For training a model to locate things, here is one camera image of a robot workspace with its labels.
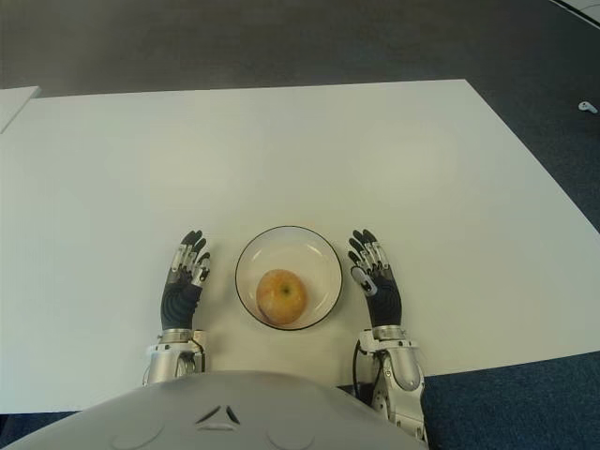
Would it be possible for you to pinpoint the grey robot torso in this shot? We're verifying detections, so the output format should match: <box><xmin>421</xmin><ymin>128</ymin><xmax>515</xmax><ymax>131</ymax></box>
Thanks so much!
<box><xmin>0</xmin><ymin>369</ymin><xmax>426</xmax><ymax>450</ymax></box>

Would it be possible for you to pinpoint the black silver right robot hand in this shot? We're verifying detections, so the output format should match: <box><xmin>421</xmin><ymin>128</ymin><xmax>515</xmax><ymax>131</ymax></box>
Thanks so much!
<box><xmin>346</xmin><ymin>228</ymin><xmax>403</xmax><ymax>329</ymax></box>

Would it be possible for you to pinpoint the white side table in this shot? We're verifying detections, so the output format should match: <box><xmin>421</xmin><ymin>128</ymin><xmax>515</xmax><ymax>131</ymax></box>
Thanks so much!
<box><xmin>0</xmin><ymin>85</ymin><xmax>41</xmax><ymax>135</ymax></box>

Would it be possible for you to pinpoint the yellow-red apple with sticker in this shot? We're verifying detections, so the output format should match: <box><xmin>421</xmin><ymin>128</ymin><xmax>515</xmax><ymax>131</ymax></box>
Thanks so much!
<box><xmin>255</xmin><ymin>268</ymin><xmax>308</xmax><ymax>323</ymax></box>

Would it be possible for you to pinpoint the white plate with black rim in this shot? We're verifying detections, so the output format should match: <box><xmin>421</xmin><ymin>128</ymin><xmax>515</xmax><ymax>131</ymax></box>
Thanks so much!
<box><xmin>234</xmin><ymin>226</ymin><xmax>344</xmax><ymax>333</ymax></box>

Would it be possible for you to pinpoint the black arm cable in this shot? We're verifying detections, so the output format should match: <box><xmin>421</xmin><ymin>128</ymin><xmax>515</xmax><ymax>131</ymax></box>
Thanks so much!
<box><xmin>352</xmin><ymin>339</ymin><xmax>366</xmax><ymax>399</ymax></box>

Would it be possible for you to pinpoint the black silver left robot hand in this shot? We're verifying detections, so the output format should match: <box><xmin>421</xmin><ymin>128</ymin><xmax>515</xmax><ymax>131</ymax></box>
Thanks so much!
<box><xmin>160</xmin><ymin>229</ymin><xmax>211</xmax><ymax>332</ymax></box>

